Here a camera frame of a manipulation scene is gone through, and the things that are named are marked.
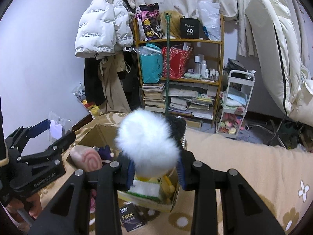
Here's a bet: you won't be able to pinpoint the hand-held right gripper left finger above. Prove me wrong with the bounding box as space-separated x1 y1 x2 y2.
41 155 136 235

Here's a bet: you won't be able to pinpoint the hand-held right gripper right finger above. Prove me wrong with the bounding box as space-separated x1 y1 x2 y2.
177 150 286 235

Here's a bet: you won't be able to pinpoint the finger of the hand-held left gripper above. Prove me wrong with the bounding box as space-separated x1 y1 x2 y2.
16 132 77 168
5 119 51 150

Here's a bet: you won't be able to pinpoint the yellow plush toy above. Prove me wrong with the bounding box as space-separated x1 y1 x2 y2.
136 169 175 202

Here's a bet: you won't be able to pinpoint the lilac plush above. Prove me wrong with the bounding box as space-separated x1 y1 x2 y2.
48 111 72 142

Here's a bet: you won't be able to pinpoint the green white packet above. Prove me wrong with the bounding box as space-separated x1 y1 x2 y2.
117 179 163 203

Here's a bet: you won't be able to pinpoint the pink plush doll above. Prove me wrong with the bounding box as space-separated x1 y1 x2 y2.
70 145 102 172

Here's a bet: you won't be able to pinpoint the purple plush doll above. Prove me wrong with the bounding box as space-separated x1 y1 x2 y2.
98 145 114 161

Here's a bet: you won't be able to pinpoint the cardboard box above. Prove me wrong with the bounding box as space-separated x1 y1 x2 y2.
65 124 181 213

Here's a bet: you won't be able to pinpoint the white and black fluffy plush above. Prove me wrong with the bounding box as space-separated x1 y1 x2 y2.
115 110 188 177

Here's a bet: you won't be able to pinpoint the person's left hand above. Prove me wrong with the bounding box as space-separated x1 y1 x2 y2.
7 192 42 219

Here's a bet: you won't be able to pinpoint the black tissue packet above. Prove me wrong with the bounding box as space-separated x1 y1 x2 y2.
119 203 147 232

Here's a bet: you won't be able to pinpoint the clear bag of toys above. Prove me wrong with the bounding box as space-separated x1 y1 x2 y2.
72 81 103 117

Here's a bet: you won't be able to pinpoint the black hanging trousers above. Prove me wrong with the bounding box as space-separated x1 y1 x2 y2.
84 56 107 106

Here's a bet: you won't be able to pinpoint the pile of small plush toys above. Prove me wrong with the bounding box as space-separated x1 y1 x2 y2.
219 113 245 135

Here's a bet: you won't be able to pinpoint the beige hanging trousers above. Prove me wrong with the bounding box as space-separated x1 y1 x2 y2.
98 54 131 114

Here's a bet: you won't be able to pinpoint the pile of magazines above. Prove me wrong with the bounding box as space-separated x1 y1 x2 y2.
168 82 216 120

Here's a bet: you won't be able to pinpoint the stack of books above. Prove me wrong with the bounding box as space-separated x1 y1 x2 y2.
141 83 167 113

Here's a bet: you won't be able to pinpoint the black hanging garment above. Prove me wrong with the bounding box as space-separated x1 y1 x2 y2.
117 51 142 108

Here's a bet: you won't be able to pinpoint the blue cloth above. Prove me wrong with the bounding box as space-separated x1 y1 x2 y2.
225 92 246 107

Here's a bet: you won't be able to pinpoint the white trolley cart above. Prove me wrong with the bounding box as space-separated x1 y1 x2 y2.
216 70 256 139

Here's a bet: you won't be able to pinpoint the teal bag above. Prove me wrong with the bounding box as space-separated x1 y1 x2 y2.
139 43 164 84

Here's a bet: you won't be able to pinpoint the row of cosmetic bottles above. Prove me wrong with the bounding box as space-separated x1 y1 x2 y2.
194 55 220 81

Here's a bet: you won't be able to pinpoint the green pole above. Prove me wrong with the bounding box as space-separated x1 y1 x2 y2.
164 13 172 115

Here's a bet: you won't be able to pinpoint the white puffer jacket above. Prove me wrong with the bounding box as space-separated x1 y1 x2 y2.
75 0 134 58

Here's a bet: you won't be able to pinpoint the red patterned bag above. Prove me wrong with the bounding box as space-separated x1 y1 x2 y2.
161 46 193 80

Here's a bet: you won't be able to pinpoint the wooden shelf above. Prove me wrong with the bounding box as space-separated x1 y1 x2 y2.
133 13 225 128

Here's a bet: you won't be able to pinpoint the white quilt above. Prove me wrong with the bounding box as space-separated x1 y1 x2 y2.
287 77 313 128

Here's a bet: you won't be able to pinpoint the pink black printed bag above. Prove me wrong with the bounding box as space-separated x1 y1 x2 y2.
135 3 162 41

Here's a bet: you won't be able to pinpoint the black box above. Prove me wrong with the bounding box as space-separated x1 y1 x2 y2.
180 18 200 39

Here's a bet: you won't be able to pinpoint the blond wig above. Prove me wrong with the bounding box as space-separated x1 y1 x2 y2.
158 10 185 39

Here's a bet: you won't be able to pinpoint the white plastic bag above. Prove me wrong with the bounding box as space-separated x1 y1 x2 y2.
197 1 222 41

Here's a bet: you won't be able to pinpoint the white folded mattress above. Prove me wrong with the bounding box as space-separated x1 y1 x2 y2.
245 0 313 118

